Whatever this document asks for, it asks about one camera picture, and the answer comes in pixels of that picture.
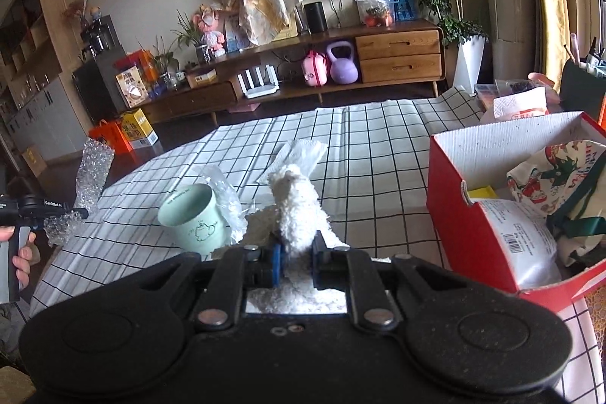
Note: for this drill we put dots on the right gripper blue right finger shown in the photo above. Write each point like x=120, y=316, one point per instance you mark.
x=365, y=283

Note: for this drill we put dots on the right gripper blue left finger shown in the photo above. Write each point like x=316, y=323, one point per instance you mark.
x=270, y=266

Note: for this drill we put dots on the white fluffy towel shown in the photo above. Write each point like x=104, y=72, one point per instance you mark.
x=295, y=219

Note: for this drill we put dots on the bubble wrap sheet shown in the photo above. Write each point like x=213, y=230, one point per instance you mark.
x=91, y=176

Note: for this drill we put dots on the yellow cloth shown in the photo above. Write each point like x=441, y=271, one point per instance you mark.
x=484, y=193

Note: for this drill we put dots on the grey printed plastic packet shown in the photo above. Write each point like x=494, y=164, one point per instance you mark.
x=529, y=248

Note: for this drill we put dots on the red cardboard box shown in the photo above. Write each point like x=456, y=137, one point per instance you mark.
x=479, y=156

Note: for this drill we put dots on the Christmas print fabric bag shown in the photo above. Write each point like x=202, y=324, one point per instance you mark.
x=565, y=184

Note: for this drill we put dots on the person's left hand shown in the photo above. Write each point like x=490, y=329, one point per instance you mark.
x=23, y=261

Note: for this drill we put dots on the clear plastic bag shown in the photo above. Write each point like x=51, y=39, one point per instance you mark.
x=226, y=198

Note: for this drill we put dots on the mint green ceramic mug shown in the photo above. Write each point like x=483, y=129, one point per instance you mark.
x=193, y=218

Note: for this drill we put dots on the orange gift bag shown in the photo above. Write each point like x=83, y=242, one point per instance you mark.
x=110, y=133

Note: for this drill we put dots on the white checkered tablecloth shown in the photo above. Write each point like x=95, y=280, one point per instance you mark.
x=112, y=319

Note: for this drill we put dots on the yellow carton box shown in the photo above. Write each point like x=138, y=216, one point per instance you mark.
x=138, y=130

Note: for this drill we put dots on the black water dispenser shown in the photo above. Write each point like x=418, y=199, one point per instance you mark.
x=95, y=80

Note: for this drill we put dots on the printed snack box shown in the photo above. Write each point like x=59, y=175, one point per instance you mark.
x=132, y=87

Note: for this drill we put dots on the white router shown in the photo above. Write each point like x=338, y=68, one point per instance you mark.
x=259, y=81

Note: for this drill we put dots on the pink toy case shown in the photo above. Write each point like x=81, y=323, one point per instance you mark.
x=315, y=69

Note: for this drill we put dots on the purple kettlebell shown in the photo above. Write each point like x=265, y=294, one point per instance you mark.
x=343, y=71

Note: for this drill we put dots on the small potted green plant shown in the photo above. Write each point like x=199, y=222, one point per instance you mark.
x=188, y=33

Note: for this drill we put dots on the pink plush doll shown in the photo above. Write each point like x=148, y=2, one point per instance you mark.
x=206, y=21

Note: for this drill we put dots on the wooden TV cabinet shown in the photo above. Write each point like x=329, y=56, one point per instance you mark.
x=408, y=52

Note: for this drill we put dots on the black cylindrical speaker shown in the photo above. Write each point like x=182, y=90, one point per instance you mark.
x=316, y=18

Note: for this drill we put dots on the clear bag with red items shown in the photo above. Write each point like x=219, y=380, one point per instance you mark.
x=374, y=13

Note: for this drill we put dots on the blue plastic bag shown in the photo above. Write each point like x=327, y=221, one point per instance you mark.
x=404, y=10

